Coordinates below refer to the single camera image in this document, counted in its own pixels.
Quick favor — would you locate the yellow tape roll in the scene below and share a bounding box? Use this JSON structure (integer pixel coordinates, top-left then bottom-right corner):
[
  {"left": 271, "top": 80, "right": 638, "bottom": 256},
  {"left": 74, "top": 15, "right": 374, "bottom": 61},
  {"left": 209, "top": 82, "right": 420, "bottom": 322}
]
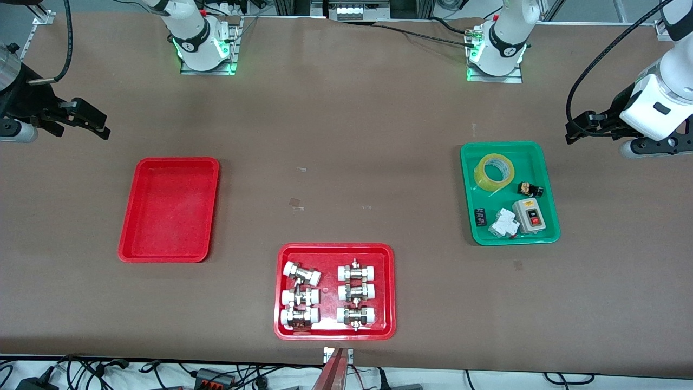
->
[{"left": 474, "top": 153, "right": 514, "bottom": 192}]

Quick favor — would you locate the green plastic tray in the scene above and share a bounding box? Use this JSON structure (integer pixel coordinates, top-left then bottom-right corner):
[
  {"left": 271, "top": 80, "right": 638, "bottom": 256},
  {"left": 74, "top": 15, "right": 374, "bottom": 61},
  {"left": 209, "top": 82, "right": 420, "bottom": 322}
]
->
[{"left": 460, "top": 140, "right": 561, "bottom": 246}]

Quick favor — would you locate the empty-type red plastic tray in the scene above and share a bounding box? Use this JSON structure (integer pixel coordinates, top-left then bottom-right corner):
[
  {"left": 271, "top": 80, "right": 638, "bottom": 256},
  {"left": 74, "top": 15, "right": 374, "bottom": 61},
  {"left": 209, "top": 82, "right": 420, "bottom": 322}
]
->
[{"left": 117, "top": 157, "right": 221, "bottom": 264}]

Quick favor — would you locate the red tray with fittings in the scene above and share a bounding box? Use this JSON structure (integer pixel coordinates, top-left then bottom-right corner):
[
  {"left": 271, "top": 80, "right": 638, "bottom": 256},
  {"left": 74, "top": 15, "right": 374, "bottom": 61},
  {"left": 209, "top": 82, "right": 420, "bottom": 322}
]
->
[{"left": 273, "top": 243, "right": 397, "bottom": 341}]

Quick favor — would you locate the white circuit breaker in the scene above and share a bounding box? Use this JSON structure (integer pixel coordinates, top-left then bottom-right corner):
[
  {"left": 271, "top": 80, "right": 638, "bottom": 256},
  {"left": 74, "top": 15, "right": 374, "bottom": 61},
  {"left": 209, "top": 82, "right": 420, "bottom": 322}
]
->
[{"left": 487, "top": 207, "right": 521, "bottom": 240}]

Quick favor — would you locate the white metal pipe fitting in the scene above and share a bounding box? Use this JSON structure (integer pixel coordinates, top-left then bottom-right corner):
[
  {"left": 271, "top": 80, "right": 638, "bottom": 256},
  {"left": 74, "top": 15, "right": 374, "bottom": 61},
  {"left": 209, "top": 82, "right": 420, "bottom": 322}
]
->
[
  {"left": 336, "top": 305, "right": 377, "bottom": 332},
  {"left": 281, "top": 287, "right": 321, "bottom": 308},
  {"left": 337, "top": 283, "right": 376, "bottom": 303},
  {"left": 337, "top": 259, "right": 377, "bottom": 283},
  {"left": 283, "top": 261, "right": 322, "bottom": 287},
  {"left": 279, "top": 307, "right": 321, "bottom": 330}
]

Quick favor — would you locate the white power strip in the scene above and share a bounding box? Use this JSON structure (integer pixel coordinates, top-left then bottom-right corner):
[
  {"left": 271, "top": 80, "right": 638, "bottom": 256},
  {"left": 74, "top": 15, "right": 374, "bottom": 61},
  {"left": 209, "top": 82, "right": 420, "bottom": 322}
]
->
[{"left": 327, "top": 0, "right": 391, "bottom": 22}]

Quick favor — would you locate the black plug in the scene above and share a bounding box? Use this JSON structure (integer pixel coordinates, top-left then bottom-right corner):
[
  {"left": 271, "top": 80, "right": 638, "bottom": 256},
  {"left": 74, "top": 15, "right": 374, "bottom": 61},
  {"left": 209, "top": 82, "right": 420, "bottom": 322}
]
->
[{"left": 15, "top": 367, "right": 61, "bottom": 390}]

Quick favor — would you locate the black power adapter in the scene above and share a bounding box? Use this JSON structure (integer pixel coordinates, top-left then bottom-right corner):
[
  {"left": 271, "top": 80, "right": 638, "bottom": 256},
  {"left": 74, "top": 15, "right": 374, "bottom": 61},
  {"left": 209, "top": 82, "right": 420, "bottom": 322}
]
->
[{"left": 194, "top": 368, "right": 237, "bottom": 388}]

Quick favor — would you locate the red aluminium profile bar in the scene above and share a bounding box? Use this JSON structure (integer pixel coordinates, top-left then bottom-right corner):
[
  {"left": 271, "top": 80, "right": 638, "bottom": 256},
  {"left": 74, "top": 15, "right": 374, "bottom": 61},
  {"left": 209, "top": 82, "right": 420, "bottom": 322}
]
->
[{"left": 311, "top": 348, "right": 348, "bottom": 390}]

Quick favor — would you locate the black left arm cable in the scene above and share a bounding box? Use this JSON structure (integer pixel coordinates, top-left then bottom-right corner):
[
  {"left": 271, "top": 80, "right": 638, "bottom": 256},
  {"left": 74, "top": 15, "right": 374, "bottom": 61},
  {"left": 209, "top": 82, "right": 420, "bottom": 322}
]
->
[{"left": 565, "top": 0, "right": 675, "bottom": 137}]

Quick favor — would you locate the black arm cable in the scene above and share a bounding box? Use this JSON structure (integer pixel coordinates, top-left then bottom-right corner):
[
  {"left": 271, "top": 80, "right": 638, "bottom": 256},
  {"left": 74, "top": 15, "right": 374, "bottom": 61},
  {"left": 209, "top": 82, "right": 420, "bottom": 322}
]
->
[
  {"left": 565, "top": 0, "right": 675, "bottom": 137},
  {"left": 27, "top": 0, "right": 74, "bottom": 86}
]

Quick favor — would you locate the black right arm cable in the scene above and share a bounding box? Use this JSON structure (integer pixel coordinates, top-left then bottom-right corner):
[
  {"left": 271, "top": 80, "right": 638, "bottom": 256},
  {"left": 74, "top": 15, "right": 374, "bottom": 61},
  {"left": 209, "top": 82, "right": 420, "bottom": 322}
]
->
[{"left": 27, "top": 0, "right": 74, "bottom": 86}]

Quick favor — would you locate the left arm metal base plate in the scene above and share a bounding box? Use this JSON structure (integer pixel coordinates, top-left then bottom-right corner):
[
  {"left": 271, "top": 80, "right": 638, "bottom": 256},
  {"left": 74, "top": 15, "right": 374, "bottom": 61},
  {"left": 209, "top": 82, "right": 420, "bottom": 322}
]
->
[{"left": 466, "top": 26, "right": 524, "bottom": 84}]

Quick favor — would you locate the grey switch box red button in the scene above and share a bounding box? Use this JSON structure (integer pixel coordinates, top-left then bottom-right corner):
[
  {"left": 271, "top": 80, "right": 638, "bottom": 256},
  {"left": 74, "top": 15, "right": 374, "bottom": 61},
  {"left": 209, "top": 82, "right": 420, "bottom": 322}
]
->
[{"left": 511, "top": 198, "right": 549, "bottom": 235}]

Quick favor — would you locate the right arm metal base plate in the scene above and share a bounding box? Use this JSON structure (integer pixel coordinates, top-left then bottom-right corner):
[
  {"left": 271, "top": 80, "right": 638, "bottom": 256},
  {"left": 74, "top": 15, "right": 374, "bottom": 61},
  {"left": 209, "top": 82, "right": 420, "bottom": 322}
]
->
[{"left": 180, "top": 15, "right": 243, "bottom": 76}]

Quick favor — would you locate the black cable on table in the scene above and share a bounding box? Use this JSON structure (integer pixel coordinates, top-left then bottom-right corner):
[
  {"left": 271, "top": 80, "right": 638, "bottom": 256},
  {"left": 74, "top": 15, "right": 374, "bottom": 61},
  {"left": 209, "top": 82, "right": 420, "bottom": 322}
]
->
[{"left": 374, "top": 16, "right": 480, "bottom": 47}]

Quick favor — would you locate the silver profile bracket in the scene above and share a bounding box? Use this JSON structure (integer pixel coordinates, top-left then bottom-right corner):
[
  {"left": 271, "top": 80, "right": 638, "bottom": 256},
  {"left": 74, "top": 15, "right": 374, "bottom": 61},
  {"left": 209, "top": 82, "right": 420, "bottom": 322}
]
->
[{"left": 323, "top": 347, "right": 354, "bottom": 365}]

